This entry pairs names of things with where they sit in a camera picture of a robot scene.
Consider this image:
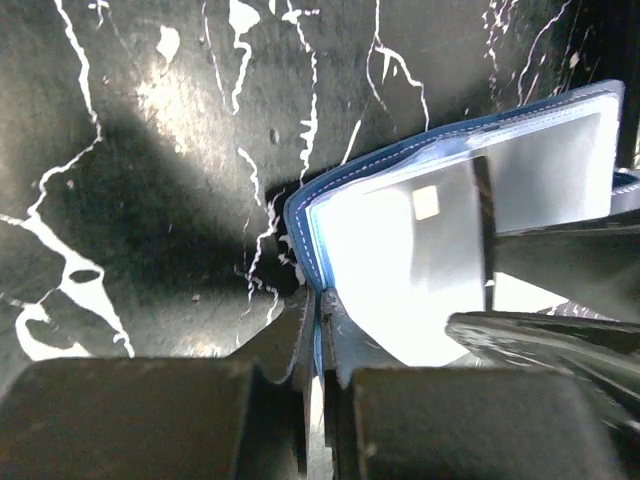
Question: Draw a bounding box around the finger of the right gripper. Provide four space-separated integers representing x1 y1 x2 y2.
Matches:
490 169 639 323
445 312 639 430

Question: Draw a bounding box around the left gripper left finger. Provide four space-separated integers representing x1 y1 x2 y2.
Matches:
1 286 315 479

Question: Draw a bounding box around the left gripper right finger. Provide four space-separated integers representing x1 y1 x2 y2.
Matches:
319 290 625 479

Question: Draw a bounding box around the black VIP credit card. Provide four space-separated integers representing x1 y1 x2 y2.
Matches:
384 154 485 315

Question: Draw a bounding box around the blue card holder wallet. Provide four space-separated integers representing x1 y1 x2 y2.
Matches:
284 80 632 367

